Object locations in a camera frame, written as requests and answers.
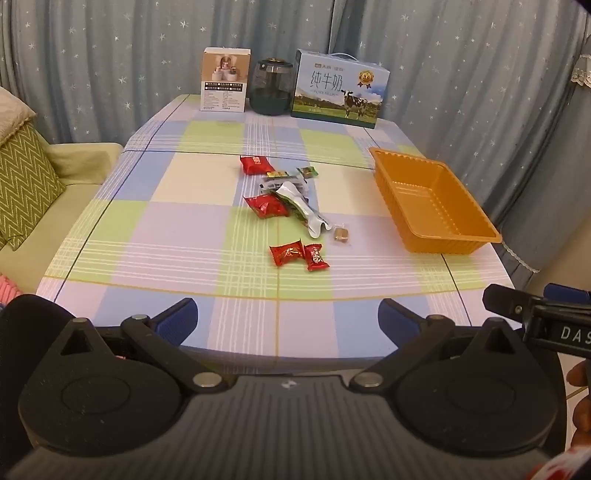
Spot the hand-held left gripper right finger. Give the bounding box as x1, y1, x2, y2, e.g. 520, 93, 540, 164
348, 298, 523, 392

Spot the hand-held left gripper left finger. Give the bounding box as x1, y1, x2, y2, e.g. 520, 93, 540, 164
50, 298, 228, 394

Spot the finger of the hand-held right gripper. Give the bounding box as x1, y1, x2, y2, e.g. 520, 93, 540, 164
543, 282, 591, 305
482, 283, 534, 325

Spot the red candy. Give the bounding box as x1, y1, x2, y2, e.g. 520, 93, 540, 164
270, 240, 305, 267
302, 244, 330, 272

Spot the orange plastic tray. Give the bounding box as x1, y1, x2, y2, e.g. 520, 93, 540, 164
368, 148, 502, 254

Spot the red snack packet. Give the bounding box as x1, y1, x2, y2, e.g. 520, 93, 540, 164
239, 156, 274, 176
243, 194, 290, 219

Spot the silver green snack packet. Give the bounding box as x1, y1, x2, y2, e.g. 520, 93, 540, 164
276, 181, 331, 239

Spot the person's right hand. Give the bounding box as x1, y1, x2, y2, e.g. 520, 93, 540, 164
566, 359, 591, 450

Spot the lace-trimmed blue cloth cover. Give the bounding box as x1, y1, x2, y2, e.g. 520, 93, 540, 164
501, 28, 591, 278

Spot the red white clothing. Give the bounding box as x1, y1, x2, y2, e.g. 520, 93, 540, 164
526, 445, 591, 480

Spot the pink cloth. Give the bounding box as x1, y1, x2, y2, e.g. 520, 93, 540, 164
0, 273, 24, 306

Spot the pale green sofa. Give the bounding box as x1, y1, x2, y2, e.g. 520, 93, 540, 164
0, 142, 124, 308

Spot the green zigzag pillow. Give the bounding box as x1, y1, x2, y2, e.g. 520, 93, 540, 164
0, 122, 66, 252

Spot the blue milk carton box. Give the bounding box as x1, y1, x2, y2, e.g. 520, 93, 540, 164
291, 49, 390, 129

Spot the white product box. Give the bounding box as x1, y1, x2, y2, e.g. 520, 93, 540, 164
200, 47, 251, 113

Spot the dark glass jar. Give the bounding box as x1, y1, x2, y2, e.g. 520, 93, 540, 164
249, 58, 295, 116

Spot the beige pillow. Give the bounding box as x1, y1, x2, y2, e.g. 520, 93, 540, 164
0, 87, 37, 141

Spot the blue star curtain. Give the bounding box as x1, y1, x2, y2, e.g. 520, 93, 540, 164
0, 0, 578, 222

